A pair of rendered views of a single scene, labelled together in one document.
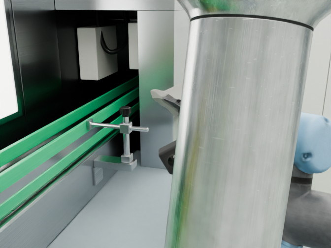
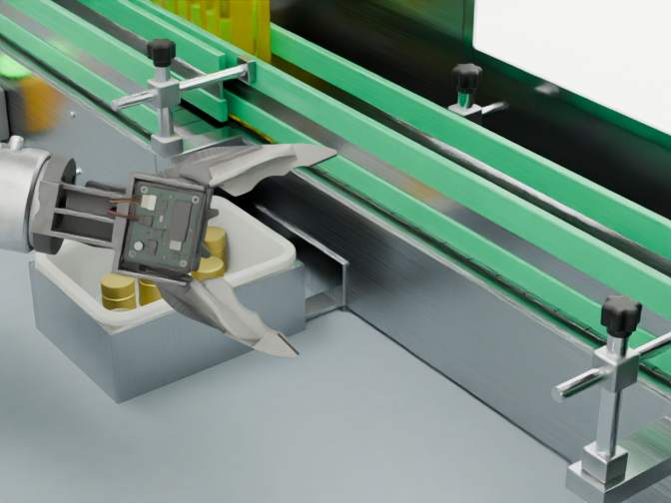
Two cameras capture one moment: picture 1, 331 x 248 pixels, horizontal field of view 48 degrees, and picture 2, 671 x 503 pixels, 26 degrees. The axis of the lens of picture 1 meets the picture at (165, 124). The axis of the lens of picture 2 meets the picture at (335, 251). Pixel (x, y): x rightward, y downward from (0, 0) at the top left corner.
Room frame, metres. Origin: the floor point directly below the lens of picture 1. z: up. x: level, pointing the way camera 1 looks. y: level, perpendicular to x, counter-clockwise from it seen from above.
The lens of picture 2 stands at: (1.28, -0.73, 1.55)
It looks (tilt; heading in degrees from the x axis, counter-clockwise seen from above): 29 degrees down; 127
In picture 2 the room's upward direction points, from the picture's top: straight up
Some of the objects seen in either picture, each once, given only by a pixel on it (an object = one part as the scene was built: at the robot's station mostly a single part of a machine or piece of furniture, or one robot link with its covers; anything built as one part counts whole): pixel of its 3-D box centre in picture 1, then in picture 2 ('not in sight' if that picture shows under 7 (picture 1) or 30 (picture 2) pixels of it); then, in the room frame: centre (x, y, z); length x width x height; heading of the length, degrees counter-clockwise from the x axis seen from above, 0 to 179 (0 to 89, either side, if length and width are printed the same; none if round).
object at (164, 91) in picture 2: not in sight; (184, 93); (0.30, 0.30, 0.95); 0.17 x 0.03 x 0.12; 74
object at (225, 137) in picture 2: not in sight; (202, 171); (0.30, 0.32, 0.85); 0.09 x 0.04 x 0.07; 74
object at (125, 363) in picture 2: not in sight; (191, 287); (0.39, 0.20, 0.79); 0.27 x 0.17 x 0.08; 74
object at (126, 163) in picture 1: (118, 147); (629, 418); (0.91, 0.13, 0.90); 0.17 x 0.05 x 0.23; 74
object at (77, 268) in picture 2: not in sight; (168, 287); (0.38, 0.17, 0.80); 0.22 x 0.17 x 0.09; 74
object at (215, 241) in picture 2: not in sight; (210, 251); (0.36, 0.26, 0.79); 0.04 x 0.04 x 0.04
